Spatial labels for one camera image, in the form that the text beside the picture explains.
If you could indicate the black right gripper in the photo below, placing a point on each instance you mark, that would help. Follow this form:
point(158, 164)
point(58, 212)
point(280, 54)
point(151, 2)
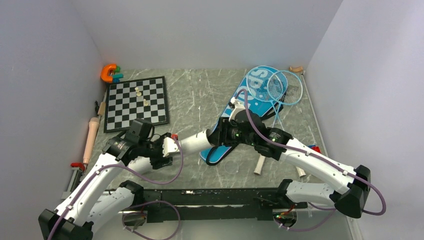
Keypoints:
point(220, 135)

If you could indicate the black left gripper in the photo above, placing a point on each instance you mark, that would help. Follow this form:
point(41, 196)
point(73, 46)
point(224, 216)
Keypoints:
point(157, 162)

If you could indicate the white shuttlecock tube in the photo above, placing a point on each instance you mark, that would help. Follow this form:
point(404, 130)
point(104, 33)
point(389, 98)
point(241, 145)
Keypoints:
point(196, 143)

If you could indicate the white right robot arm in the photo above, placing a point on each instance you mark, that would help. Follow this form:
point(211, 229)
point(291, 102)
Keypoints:
point(342, 186)

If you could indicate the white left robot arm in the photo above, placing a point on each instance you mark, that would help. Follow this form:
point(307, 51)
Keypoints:
point(85, 210)

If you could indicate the blue badminton racket left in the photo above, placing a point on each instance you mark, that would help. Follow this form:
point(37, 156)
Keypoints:
point(256, 80)

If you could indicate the blue badminton racket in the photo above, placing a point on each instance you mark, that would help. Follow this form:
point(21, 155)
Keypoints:
point(285, 88)
point(256, 80)

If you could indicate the blue badminton racket right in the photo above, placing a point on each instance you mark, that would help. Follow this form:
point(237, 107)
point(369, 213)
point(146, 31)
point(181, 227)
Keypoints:
point(285, 88)

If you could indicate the black white chessboard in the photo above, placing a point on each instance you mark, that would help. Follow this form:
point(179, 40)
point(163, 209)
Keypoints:
point(122, 106)

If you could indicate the blue racket cover bag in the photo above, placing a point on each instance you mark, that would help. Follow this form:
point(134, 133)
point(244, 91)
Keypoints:
point(215, 155)

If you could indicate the red grey clamp tool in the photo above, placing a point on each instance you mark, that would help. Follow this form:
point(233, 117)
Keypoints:
point(77, 170)

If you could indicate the teal toy block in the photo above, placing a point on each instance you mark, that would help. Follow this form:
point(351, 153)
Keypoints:
point(117, 75)

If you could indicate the orange horseshoe magnet toy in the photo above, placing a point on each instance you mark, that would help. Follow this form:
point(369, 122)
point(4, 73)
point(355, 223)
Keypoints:
point(106, 73)

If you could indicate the red blue toy blocks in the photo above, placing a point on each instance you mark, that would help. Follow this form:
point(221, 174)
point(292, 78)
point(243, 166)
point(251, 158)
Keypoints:
point(315, 148)

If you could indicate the tan curved wooden piece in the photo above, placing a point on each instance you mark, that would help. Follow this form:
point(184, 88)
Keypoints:
point(297, 69)

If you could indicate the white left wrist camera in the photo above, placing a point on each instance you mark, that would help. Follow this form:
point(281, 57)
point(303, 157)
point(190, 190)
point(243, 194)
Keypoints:
point(170, 147)

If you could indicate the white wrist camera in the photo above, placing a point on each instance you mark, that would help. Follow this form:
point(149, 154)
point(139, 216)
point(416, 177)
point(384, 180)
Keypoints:
point(238, 106)
point(170, 147)

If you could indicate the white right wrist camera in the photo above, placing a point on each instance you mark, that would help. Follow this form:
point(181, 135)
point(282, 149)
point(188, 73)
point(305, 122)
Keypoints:
point(238, 106)

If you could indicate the wooden handle tool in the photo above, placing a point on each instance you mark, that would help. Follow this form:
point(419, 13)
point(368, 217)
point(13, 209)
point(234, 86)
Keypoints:
point(100, 108)

